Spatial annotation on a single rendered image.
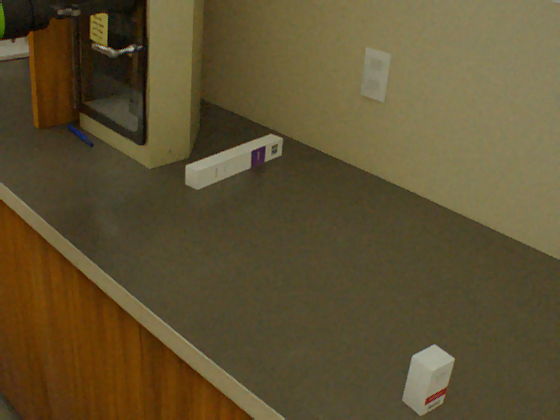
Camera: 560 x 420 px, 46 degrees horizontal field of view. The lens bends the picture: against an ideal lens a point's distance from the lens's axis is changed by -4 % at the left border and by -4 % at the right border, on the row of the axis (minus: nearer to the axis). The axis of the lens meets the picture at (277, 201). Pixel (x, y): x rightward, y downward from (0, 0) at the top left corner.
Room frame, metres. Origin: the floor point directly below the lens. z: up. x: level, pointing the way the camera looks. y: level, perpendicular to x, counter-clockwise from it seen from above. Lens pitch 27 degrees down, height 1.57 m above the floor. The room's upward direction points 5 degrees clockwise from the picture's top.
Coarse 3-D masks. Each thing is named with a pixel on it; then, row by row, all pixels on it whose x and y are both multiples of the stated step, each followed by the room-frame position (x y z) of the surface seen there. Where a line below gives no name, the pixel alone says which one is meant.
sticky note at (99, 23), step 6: (96, 18) 1.49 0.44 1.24; (102, 18) 1.47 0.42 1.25; (96, 24) 1.49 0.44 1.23; (102, 24) 1.47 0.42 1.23; (90, 30) 1.50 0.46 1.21; (96, 30) 1.49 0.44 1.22; (102, 30) 1.47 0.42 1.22; (90, 36) 1.51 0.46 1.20; (96, 36) 1.49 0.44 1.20; (102, 36) 1.47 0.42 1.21; (102, 42) 1.47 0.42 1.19
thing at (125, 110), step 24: (144, 0) 1.35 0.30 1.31; (120, 24) 1.41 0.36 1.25; (144, 24) 1.36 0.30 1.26; (120, 48) 1.41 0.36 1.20; (144, 48) 1.36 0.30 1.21; (96, 72) 1.49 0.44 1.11; (120, 72) 1.41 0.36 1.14; (144, 72) 1.36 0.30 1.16; (96, 96) 1.49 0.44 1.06; (120, 96) 1.42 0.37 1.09; (144, 96) 1.36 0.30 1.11; (96, 120) 1.49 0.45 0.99; (120, 120) 1.42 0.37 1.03; (144, 120) 1.36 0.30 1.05
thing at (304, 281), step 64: (0, 64) 2.09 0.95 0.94; (0, 128) 1.53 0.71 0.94; (64, 128) 1.56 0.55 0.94; (256, 128) 1.66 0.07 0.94; (0, 192) 1.23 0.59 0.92; (64, 192) 1.21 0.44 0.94; (128, 192) 1.24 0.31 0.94; (192, 192) 1.26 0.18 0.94; (256, 192) 1.28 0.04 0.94; (320, 192) 1.31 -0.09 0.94; (384, 192) 1.34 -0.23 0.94; (64, 256) 1.03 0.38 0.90; (128, 256) 0.99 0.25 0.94; (192, 256) 1.01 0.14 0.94; (256, 256) 1.03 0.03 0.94; (320, 256) 1.05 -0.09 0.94; (384, 256) 1.06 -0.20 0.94; (448, 256) 1.08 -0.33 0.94; (512, 256) 1.10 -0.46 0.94; (192, 320) 0.83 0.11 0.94; (256, 320) 0.84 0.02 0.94; (320, 320) 0.85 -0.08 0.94; (384, 320) 0.87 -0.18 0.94; (448, 320) 0.88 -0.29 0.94; (512, 320) 0.89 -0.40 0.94; (256, 384) 0.70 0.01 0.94; (320, 384) 0.71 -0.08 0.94; (384, 384) 0.71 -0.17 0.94; (448, 384) 0.72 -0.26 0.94; (512, 384) 0.73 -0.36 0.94
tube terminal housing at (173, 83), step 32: (160, 0) 1.37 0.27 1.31; (192, 0) 1.43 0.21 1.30; (160, 32) 1.38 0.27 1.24; (192, 32) 1.44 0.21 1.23; (160, 64) 1.38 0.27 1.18; (192, 64) 1.45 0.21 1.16; (160, 96) 1.38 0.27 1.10; (192, 96) 1.47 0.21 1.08; (96, 128) 1.52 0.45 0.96; (160, 128) 1.38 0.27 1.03; (192, 128) 1.48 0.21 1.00; (160, 160) 1.38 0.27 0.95
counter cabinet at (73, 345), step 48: (0, 240) 1.34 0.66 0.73; (0, 288) 1.37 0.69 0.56; (48, 288) 1.16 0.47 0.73; (96, 288) 1.01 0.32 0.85; (0, 336) 1.42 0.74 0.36; (48, 336) 1.19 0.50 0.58; (96, 336) 1.02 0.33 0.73; (144, 336) 0.90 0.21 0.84; (0, 384) 1.47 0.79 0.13; (48, 384) 1.21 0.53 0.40; (96, 384) 1.04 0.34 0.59; (144, 384) 0.91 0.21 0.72; (192, 384) 0.81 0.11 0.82
